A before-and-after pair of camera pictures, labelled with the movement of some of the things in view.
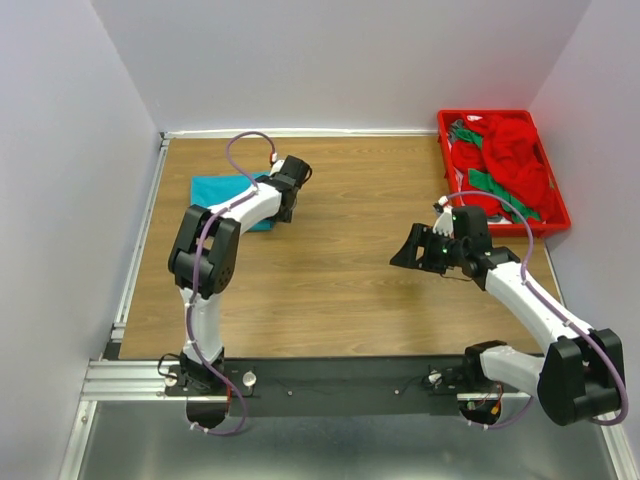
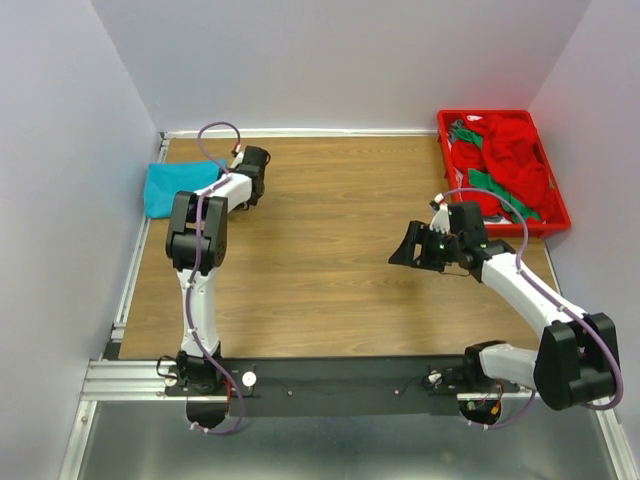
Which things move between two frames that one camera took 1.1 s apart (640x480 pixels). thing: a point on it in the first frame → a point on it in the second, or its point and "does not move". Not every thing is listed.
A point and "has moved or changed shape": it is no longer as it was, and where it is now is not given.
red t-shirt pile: x=513 y=157 does not move
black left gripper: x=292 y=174 → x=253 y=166
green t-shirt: x=482 y=180 does not move
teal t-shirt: x=209 y=190 has moved or changed shape
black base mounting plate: x=336 y=386 does not move
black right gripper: x=421 y=235 does not move
